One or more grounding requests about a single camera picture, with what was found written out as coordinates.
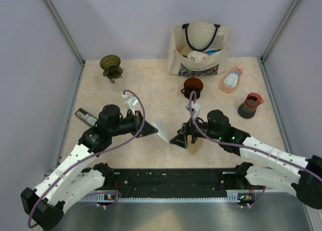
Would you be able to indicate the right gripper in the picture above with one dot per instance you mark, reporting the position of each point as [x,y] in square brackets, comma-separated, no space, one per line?
[180,139]

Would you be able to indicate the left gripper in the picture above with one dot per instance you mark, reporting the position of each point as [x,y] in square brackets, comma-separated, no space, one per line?
[137,120]

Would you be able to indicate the white paper coffee filter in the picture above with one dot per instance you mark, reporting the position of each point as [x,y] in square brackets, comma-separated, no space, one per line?
[163,131]

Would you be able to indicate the brown coffee dripper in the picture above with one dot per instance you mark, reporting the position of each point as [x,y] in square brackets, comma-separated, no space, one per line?
[190,85]

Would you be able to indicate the olive green coffee dripper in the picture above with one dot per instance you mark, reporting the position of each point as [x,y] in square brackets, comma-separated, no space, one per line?
[110,65]

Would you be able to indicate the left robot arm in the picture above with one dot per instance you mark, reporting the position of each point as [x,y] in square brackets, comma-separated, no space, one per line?
[47,202]

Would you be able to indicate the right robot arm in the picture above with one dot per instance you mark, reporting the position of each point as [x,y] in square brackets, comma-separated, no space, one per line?
[286,172]

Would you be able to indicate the brown paper coffee filter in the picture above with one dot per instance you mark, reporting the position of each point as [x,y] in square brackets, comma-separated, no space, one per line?
[193,148]

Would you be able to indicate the clear glass coffee server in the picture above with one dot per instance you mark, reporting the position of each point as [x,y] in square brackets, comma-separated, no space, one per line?
[118,85]

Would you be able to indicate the silver rectangular box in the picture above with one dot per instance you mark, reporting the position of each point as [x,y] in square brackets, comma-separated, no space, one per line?
[86,117]

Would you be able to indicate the dark carafe with red lid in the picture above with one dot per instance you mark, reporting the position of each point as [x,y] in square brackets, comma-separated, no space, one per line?
[248,108]

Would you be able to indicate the pink lotion bottle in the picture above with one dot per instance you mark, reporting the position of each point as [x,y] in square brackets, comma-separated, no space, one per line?
[231,81]

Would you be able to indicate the beige canvas tote bag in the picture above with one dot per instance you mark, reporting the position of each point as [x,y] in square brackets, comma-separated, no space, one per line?
[198,49]

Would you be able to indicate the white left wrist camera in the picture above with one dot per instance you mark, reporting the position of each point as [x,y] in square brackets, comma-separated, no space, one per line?
[130,102]

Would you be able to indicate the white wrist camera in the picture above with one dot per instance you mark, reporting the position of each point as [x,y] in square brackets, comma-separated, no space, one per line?
[194,110]
[130,102]

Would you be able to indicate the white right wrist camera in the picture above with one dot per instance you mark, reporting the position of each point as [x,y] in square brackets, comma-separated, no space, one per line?
[194,110]

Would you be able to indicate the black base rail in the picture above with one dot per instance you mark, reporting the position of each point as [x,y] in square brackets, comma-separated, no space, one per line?
[174,183]

